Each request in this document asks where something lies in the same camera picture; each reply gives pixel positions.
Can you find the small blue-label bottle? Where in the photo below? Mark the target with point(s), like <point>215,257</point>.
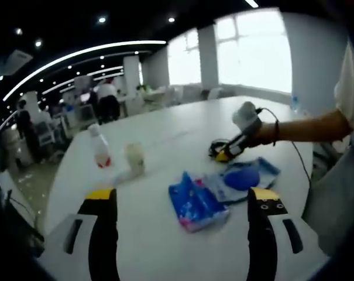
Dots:
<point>295,104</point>

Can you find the person's cream shirt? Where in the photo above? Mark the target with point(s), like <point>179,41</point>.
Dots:
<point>352,87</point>

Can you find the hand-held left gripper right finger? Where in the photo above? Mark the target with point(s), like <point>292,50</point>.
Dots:
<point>261,243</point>

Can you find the clear plastic bottle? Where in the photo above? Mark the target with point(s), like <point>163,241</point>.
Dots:
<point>102,146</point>

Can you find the blue round pad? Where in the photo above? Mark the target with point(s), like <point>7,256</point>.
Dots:
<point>241,179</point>

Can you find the blue cloth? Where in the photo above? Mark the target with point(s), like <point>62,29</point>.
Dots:
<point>267,171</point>

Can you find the white office chair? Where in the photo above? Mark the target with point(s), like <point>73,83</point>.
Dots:
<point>86,114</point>
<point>45,133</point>

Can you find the white table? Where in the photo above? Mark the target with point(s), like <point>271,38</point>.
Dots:
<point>165,140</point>

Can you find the person's right hand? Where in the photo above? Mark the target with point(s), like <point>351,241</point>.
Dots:
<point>260,137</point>

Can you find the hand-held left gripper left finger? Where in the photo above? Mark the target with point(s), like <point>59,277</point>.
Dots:
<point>103,240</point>

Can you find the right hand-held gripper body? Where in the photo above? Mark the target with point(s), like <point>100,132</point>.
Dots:
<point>247,118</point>

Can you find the person's grey trousers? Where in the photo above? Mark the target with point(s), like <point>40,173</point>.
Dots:
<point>337,199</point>

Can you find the curved ceiling light strip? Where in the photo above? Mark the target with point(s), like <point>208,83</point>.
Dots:
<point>77,54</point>

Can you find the hanging display sign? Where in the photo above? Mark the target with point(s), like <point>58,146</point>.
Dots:
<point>82,82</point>

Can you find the blue tissue pack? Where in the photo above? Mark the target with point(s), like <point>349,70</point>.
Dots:
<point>194,205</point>

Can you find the black metal stand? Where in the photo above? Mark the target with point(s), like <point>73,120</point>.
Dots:
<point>24,228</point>

